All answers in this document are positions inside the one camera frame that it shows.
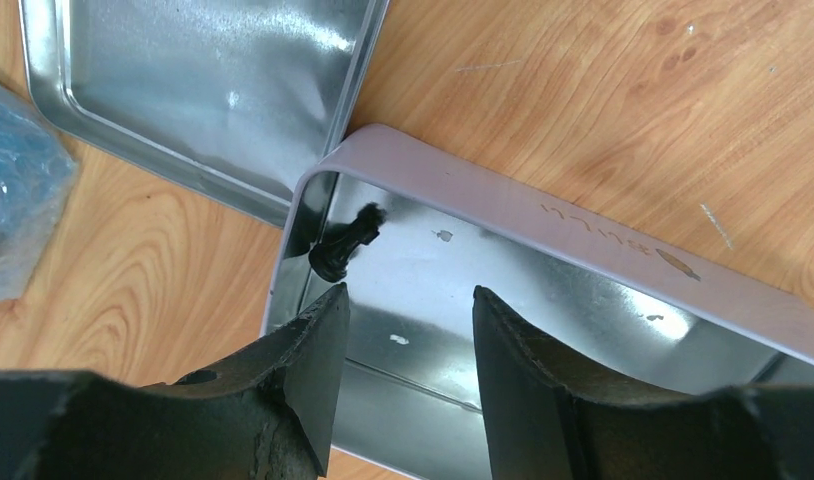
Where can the metal tin with black pieces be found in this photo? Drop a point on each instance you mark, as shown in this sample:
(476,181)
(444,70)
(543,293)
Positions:
(409,398)

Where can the metal tin lid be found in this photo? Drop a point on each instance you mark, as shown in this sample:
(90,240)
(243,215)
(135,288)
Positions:
(235,100)

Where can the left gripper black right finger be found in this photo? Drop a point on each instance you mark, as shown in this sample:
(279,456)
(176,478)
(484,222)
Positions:
(550,412)

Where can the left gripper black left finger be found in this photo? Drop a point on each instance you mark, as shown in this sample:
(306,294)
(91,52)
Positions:
(264,412)

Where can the translucent blue plastic container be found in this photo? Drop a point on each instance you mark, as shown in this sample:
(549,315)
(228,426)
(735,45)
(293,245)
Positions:
(36,177)

